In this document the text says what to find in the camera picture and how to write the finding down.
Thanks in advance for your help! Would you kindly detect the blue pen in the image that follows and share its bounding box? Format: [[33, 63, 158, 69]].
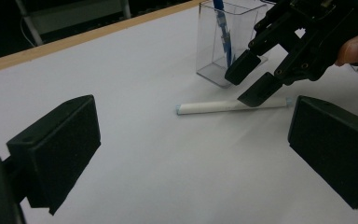
[[213, 0, 235, 69]]

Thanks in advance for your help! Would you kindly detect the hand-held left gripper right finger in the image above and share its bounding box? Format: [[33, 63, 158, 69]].
[[287, 94, 358, 210]]

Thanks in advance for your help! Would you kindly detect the white cable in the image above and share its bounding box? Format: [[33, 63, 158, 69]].
[[20, 17, 34, 48]]

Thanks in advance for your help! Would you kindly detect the white metal table frame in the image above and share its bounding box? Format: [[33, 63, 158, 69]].
[[14, 0, 132, 47]]

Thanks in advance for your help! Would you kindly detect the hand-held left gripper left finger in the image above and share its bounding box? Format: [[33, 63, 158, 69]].
[[6, 94, 103, 217]]

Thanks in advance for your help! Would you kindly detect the white pen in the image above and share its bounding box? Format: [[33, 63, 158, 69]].
[[175, 96, 294, 117]]

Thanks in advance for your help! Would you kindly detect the clear plastic pen holder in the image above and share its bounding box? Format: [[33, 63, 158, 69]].
[[195, 0, 276, 89]]

